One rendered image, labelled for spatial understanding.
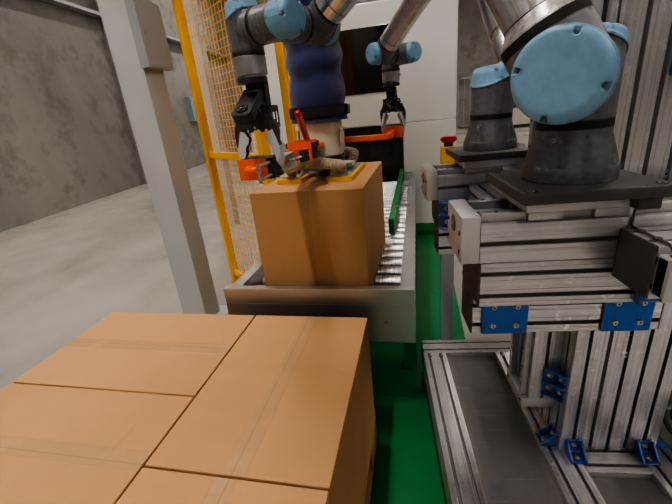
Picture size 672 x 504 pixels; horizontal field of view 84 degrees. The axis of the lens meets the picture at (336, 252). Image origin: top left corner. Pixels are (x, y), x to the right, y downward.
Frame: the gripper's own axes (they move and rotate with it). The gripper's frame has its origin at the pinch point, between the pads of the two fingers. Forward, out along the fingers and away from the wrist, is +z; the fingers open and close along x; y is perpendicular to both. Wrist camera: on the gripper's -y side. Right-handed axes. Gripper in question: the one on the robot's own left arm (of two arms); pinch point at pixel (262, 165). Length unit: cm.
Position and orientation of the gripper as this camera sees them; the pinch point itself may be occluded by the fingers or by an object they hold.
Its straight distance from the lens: 96.3
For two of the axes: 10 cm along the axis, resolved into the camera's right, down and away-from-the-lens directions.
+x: -9.7, 0.1, 2.4
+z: 0.9, 9.3, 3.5
